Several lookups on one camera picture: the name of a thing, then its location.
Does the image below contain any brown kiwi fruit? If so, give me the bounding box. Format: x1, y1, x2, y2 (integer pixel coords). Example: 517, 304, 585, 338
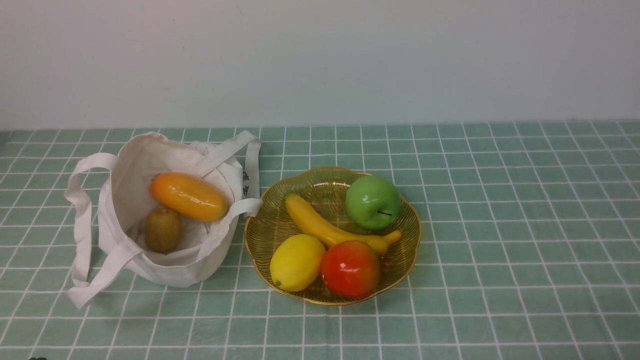
144, 207, 183, 254

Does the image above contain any white cloth tote bag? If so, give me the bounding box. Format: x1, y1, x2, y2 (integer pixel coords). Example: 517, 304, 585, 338
65, 130, 262, 309

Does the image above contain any yellow banana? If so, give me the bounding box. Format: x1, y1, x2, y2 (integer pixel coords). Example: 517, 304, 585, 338
285, 193, 402, 256

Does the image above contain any green apple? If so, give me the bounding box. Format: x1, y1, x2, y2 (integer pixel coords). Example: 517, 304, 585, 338
345, 175, 402, 231

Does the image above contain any yellow lemon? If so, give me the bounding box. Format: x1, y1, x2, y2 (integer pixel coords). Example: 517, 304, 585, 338
270, 234, 326, 292

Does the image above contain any red pomegranate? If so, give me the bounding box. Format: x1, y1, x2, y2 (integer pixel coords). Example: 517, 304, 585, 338
320, 240, 382, 299

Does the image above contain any orange mango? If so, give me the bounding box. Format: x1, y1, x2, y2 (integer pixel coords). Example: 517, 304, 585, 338
149, 172, 230, 223

